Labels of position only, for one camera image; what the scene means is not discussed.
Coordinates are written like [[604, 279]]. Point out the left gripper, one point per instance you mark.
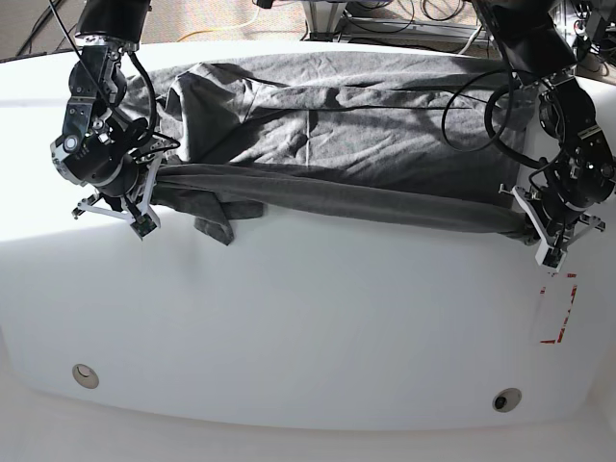
[[555, 223]]

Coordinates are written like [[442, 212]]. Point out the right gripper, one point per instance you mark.
[[123, 179]]

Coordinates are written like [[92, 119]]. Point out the grey t-shirt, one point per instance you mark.
[[395, 138]]

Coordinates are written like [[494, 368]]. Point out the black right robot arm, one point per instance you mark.
[[106, 32]]

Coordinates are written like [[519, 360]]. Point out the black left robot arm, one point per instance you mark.
[[582, 173]]

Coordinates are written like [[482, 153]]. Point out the red tape marking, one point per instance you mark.
[[556, 302]]

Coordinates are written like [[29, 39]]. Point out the right table grommet hole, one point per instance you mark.
[[507, 400]]

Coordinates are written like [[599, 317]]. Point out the table grommet hole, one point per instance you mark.
[[85, 376], [507, 400]]

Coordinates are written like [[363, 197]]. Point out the left table grommet hole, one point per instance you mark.
[[85, 376]]

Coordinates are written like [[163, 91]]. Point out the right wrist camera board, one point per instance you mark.
[[143, 226]]

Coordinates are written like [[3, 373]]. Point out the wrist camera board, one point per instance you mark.
[[143, 226], [554, 259]]

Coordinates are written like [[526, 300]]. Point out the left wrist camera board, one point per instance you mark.
[[554, 259]]

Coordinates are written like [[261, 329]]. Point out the aluminium frame post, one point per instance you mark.
[[323, 18]]

